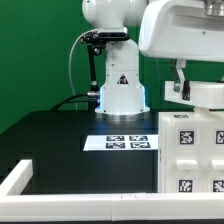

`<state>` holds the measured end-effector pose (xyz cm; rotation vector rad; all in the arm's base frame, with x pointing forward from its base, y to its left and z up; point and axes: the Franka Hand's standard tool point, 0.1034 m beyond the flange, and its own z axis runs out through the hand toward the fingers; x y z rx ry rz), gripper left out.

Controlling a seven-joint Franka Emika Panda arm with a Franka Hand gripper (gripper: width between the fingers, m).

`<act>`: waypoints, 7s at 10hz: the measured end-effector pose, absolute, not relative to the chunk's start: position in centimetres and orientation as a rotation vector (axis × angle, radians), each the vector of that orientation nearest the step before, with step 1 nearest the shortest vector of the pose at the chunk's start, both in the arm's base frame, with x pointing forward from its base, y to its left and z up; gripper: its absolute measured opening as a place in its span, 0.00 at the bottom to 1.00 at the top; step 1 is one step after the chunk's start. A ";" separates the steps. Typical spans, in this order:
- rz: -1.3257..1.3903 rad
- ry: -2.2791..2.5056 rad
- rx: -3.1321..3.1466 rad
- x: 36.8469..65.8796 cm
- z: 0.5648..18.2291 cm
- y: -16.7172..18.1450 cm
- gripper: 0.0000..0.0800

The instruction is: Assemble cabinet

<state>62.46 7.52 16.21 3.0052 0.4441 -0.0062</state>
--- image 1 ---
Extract white door panel with knob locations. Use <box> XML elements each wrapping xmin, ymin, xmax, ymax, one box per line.
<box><xmin>205</xmin><ymin>121</ymin><xmax>224</xmax><ymax>193</ymax></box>

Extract black camera on stand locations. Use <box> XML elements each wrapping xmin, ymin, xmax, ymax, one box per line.
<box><xmin>81</xmin><ymin>29</ymin><xmax>129</xmax><ymax>114</ymax></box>

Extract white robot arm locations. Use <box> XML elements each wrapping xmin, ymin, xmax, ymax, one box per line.
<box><xmin>82</xmin><ymin>0</ymin><xmax>224</xmax><ymax>116</ymax></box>

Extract white sheet with markers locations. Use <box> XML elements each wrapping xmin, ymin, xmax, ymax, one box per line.
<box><xmin>83</xmin><ymin>134</ymin><xmax>158</xmax><ymax>151</ymax></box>

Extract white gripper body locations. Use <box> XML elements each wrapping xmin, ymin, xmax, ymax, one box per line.
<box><xmin>138</xmin><ymin>0</ymin><xmax>224</xmax><ymax>62</ymax></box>

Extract white cabinet top block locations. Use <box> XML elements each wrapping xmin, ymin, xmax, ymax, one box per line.
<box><xmin>165</xmin><ymin>81</ymin><xmax>224</xmax><ymax>109</ymax></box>

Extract grey and black cables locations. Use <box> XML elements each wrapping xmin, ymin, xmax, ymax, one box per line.
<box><xmin>49</xmin><ymin>29</ymin><xmax>101</xmax><ymax>112</ymax></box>

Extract white cabinet body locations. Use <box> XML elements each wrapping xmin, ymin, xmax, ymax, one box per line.
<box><xmin>158</xmin><ymin>111</ymin><xmax>224</xmax><ymax>193</ymax></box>

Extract white table border frame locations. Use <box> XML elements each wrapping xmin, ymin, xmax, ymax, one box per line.
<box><xmin>0</xmin><ymin>160</ymin><xmax>224</xmax><ymax>222</ymax></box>

